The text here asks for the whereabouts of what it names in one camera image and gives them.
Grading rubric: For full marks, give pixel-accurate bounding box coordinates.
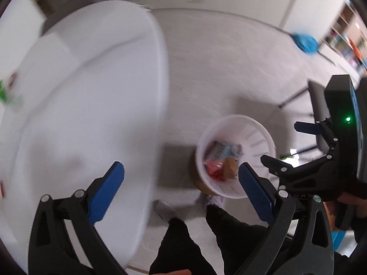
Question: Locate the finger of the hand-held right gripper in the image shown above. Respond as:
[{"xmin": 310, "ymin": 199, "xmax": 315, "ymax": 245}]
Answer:
[
  {"xmin": 295, "ymin": 117, "xmax": 339, "ymax": 161},
  {"xmin": 260, "ymin": 154, "xmax": 342, "ymax": 200}
]

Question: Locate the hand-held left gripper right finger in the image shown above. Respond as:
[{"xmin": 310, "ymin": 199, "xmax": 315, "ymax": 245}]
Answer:
[{"xmin": 234, "ymin": 162, "xmax": 334, "ymax": 275}]

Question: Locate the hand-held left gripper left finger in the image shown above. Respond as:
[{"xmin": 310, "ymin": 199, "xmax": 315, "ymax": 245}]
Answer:
[{"xmin": 29, "ymin": 161, "xmax": 127, "ymax": 275}]

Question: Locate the brown cardboard piece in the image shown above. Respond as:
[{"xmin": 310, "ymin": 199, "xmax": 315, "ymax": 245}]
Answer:
[{"xmin": 224, "ymin": 158, "xmax": 239, "ymax": 180}]

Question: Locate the red wrapper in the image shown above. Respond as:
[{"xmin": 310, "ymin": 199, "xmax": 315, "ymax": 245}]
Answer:
[{"xmin": 205, "ymin": 162, "xmax": 227, "ymax": 182}]

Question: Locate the white plastic trash bin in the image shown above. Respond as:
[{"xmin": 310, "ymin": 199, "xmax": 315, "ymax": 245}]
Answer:
[{"xmin": 196, "ymin": 115, "xmax": 277, "ymax": 200}]

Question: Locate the person's right hand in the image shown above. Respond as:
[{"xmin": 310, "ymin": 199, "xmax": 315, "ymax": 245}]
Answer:
[{"xmin": 323, "ymin": 192, "xmax": 367, "ymax": 216}]

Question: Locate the grey chair with black legs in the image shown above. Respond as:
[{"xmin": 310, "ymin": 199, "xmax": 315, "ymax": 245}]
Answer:
[{"xmin": 278, "ymin": 80, "xmax": 333, "ymax": 161}]

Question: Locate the person's right grey shoe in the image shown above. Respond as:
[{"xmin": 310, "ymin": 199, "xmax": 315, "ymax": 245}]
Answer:
[{"xmin": 202, "ymin": 194, "xmax": 227, "ymax": 214}]

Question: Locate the person's grey shoe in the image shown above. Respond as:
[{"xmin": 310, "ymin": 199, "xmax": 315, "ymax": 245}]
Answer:
[
  {"xmin": 202, "ymin": 194, "xmax": 227, "ymax": 214},
  {"xmin": 155, "ymin": 201, "xmax": 178, "ymax": 222}
]

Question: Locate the bookshelf with books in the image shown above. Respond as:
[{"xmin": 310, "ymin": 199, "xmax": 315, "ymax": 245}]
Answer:
[{"xmin": 324, "ymin": 0, "xmax": 367, "ymax": 78}]

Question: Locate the person's left grey shoe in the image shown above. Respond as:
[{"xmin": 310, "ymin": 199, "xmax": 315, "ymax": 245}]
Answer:
[{"xmin": 155, "ymin": 201, "xmax": 178, "ymax": 222}]

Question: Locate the person's left leg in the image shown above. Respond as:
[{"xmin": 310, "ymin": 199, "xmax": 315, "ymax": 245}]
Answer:
[{"xmin": 149, "ymin": 218, "xmax": 217, "ymax": 275}]

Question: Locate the green plastic piece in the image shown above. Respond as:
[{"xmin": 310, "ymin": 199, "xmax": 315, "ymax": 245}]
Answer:
[{"xmin": 0, "ymin": 80, "xmax": 10, "ymax": 104}]

